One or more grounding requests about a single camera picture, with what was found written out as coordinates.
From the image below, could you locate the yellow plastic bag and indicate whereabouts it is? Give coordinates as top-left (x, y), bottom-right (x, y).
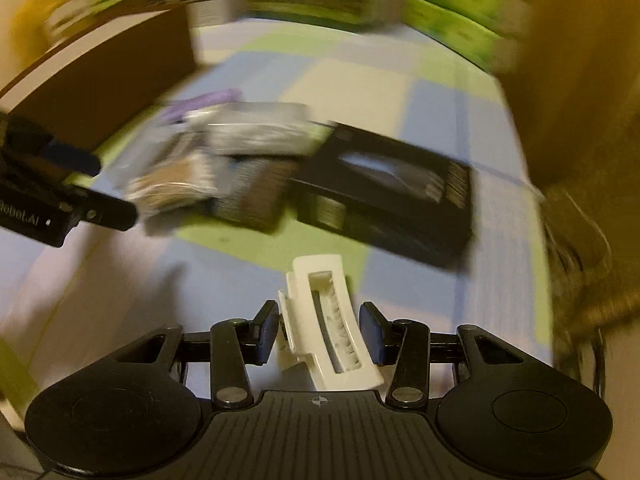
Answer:
top-left (12, 0), bottom-right (53, 56)

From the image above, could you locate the purple tube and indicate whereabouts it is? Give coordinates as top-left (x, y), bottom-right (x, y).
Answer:
top-left (165, 89), bottom-right (243, 123)

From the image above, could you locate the stack of green tissue packs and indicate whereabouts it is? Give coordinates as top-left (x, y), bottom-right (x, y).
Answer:
top-left (404, 0), bottom-right (523, 73)

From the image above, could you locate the wooden cabinet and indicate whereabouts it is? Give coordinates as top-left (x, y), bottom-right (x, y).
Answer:
top-left (492, 0), bottom-right (640, 361)

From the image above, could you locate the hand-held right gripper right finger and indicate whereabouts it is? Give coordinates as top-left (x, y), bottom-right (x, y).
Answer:
top-left (360, 302), bottom-right (540, 408)

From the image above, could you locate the striped knitted sock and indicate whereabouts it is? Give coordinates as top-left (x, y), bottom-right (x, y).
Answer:
top-left (207, 155), bottom-right (297, 235)

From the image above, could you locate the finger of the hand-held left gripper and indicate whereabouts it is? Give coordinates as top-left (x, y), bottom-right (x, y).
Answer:
top-left (0, 112), bottom-right (102, 177)
top-left (57, 185), bottom-right (139, 231)

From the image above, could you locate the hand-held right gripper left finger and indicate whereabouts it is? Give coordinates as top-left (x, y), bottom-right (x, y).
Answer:
top-left (102, 300), bottom-right (281, 408)

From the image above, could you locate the brown cardboard box white inside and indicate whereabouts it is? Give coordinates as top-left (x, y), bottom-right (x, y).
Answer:
top-left (0, 7), bottom-right (197, 161)

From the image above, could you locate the black shaver box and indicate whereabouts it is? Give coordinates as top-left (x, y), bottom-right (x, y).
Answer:
top-left (291, 121), bottom-right (475, 270)

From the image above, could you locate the cotton swab pack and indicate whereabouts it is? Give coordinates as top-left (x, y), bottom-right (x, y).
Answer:
top-left (124, 154), bottom-right (222, 218)

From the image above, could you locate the white hair clip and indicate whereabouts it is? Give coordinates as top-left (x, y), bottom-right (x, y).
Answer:
top-left (276, 255), bottom-right (385, 392)

